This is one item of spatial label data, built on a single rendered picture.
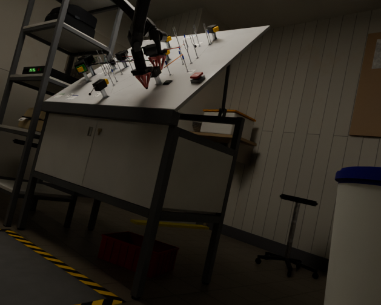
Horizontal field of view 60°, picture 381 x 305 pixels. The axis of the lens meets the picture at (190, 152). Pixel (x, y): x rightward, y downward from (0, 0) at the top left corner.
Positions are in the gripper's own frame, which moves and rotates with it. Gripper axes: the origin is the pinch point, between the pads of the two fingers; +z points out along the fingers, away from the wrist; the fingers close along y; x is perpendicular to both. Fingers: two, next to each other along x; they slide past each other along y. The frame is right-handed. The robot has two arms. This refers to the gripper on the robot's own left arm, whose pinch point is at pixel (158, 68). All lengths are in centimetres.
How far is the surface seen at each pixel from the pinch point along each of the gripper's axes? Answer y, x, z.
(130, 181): -2, 37, 53
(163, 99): -14.7, 18.7, 15.7
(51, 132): 78, 19, 32
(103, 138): 24.1, 25.7, 33.8
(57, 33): 89, -8, -33
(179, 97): -23.5, 17.8, 15.4
